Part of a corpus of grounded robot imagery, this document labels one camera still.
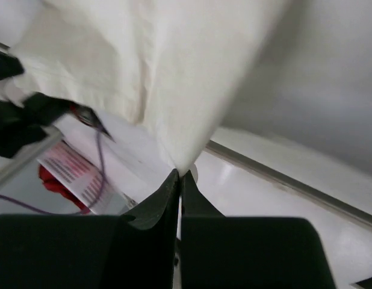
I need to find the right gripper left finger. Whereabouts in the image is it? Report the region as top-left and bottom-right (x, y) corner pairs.
(0, 170), (179, 288)

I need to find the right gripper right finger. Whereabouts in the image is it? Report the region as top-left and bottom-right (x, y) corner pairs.
(180, 173), (335, 288)

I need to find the white t shirt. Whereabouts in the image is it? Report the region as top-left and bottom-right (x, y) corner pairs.
(10, 1), (289, 174)

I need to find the red and white paper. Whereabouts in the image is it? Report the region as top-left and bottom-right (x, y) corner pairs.
(37, 141), (114, 214)

